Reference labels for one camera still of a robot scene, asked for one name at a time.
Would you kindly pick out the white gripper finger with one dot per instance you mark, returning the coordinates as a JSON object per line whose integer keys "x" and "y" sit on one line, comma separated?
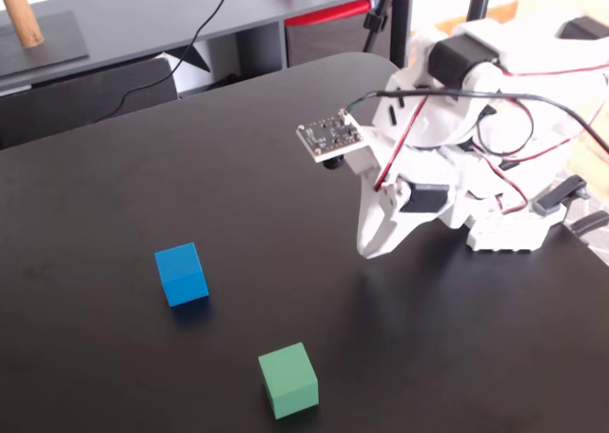
{"x": 367, "y": 219}
{"x": 386, "y": 235}

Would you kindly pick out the green cube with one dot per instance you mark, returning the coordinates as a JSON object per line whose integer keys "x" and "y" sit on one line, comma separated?
{"x": 288, "y": 380}

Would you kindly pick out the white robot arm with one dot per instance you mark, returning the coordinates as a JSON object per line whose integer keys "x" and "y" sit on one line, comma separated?
{"x": 480, "y": 95}

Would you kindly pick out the blue cube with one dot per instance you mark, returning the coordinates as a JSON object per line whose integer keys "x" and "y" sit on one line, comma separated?
{"x": 182, "y": 273}

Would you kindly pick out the grey black table clamp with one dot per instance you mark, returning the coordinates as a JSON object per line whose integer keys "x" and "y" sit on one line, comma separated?
{"x": 559, "y": 196}

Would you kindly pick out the dark fabric storage box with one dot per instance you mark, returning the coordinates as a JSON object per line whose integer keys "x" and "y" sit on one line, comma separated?
{"x": 328, "y": 43}
{"x": 85, "y": 100}

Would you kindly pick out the black tripod leg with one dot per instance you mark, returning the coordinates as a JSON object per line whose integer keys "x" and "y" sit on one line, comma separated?
{"x": 380, "y": 12}

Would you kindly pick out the red flat item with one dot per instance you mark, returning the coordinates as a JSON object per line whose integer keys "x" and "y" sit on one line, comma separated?
{"x": 328, "y": 13}

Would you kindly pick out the black white triangle pattern item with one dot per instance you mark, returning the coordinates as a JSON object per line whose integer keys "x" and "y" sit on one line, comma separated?
{"x": 192, "y": 64}

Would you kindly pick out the grey sideboard shelf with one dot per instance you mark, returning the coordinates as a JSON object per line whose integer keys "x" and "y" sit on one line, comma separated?
{"x": 143, "y": 9}

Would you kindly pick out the wooden pole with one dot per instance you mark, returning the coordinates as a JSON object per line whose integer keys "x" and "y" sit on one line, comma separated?
{"x": 21, "y": 12}

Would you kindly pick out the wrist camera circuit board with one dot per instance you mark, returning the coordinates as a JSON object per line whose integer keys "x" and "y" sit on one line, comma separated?
{"x": 329, "y": 135}

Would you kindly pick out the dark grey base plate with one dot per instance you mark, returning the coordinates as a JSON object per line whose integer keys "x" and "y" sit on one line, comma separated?
{"x": 52, "y": 43}

